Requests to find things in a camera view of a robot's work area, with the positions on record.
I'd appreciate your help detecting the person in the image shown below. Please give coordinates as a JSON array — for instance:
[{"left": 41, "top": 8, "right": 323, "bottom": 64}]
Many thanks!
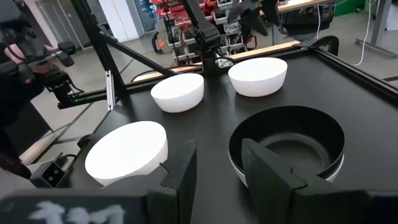
[{"left": 0, "top": 124, "right": 38, "bottom": 190}]

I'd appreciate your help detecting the wooden edge board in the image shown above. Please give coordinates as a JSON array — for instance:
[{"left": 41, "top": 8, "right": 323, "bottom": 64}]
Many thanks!
[{"left": 132, "top": 39, "right": 302, "bottom": 82}]

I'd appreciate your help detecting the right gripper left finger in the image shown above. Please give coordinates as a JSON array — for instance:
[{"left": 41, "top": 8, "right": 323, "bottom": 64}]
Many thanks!
[{"left": 104, "top": 139, "right": 198, "bottom": 224}]

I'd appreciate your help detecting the black table clamp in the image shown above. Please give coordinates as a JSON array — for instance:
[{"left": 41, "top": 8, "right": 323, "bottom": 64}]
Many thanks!
[{"left": 293, "top": 35, "right": 340, "bottom": 57}]

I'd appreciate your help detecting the green panel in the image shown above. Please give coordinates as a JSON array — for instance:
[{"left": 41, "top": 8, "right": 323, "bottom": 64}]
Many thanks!
[{"left": 334, "top": 0, "right": 367, "bottom": 17}]

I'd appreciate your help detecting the black office chair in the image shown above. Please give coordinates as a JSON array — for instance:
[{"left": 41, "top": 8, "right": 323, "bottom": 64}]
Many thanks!
[{"left": 270, "top": 0, "right": 335, "bottom": 41}]

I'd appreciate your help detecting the wooden desk top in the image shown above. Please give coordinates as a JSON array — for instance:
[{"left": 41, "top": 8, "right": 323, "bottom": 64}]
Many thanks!
[{"left": 276, "top": 0, "right": 336, "bottom": 14}]

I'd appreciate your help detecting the grey desk leg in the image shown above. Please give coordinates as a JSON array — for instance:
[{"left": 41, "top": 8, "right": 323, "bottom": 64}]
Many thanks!
[{"left": 355, "top": 0, "right": 398, "bottom": 59}]

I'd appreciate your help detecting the silver frame bracket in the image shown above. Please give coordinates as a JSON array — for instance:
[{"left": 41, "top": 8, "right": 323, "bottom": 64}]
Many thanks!
[{"left": 104, "top": 70, "right": 116, "bottom": 112}]

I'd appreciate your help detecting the person's hand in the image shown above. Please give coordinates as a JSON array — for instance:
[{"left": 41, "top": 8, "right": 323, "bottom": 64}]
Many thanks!
[{"left": 3, "top": 42, "right": 54, "bottom": 75}]

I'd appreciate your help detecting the black diagonal frame brace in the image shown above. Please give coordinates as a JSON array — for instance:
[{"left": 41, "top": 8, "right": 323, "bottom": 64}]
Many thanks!
[{"left": 99, "top": 30, "right": 177, "bottom": 77}]

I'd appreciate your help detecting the black plastic bowl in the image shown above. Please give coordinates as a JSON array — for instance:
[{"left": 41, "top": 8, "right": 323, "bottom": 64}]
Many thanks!
[{"left": 228, "top": 105, "right": 346, "bottom": 181}]

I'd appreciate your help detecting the black frame post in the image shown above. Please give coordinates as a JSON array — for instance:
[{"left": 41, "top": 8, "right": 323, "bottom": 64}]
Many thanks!
[{"left": 70, "top": 0, "right": 128, "bottom": 97}]

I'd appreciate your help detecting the black frame crossbar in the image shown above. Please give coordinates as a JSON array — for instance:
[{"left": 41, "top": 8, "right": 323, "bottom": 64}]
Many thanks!
[{"left": 57, "top": 81, "right": 156, "bottom": 110}]

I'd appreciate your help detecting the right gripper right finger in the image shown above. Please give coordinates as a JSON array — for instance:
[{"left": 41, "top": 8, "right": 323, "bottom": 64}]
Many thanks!
[{"left": 241, "top": 138, "right": 368, "bottom": 224}]

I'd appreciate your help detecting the white hanging cable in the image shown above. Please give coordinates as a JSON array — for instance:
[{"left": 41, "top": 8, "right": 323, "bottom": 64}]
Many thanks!
[{"left": 353, "top": 0, "right": 374, "bottom": 67}]

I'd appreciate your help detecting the small grey table camera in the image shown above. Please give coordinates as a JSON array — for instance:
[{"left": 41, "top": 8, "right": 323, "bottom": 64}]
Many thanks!
[{"left": 29, "top": 160, "right": 68, "bottom": 189}]

